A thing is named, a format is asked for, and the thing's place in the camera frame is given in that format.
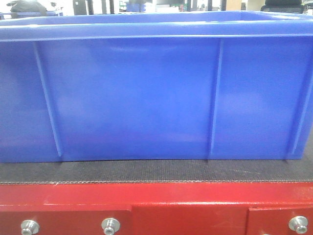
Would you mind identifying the frame bolt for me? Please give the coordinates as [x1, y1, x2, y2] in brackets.
[288, 216, 308, 235]
[21, 220, 40, 235]
[101, 218, 121, 235]

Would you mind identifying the middle frame bolt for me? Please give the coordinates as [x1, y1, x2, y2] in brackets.
[101, 218, 121, 235]

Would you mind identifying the red conveyor frame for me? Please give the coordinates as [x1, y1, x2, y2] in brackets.
[0, 182, 313, 235]

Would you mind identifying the large blue plastic bin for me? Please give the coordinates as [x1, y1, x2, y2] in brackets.
[0, 11, 313, 163]

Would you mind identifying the dark green conveyor belt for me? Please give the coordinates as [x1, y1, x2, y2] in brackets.
[0, 156, 313, 185]

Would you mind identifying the left frame bolt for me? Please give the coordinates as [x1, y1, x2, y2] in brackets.
[21, 220, 40, 235]

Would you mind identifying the right frame bolt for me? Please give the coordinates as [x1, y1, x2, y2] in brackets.
[288, 216, 308, 235]

